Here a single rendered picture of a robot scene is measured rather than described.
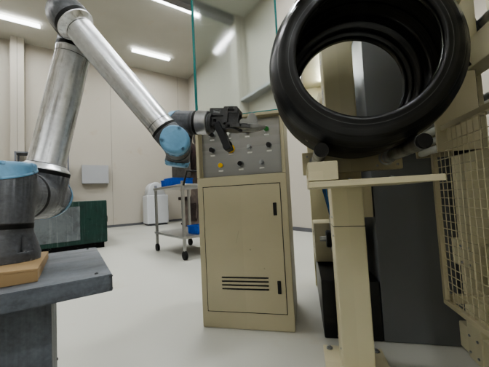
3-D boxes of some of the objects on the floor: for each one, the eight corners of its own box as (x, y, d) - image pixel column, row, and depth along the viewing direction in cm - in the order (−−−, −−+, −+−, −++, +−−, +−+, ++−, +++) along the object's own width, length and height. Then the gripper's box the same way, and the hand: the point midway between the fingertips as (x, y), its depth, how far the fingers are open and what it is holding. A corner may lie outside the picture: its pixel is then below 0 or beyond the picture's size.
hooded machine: (164, 223, 932) (163, 183, 940) (169, 223, 880) (168, 181, 888) (142, 225, 891) (142, 183, 899) (147, 226, 840) (146, 181, 848)
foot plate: (323, 346, 130) (322, 341, 130) (381, 350, 124) (380, 346, 124) (327, 384, 104) (327, 379, 104) (402, 392, 98) (401, 386, 98)
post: (338, 356, 122) (304, -139, 135) (369, 358, 119) (331, -148, 132) (343, 375, 109) (304, -173, 122) (377, 378, 106) (334, -184, 120)
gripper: (206, 105, 93) (264, 105, 89) (215, 113, 102) (268, 113, 97) (204, 129, 93) (263, 129, 88) (213, 135, 102) (266, 135, 97)
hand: (261, 129), depth 93 cm, fingers closed
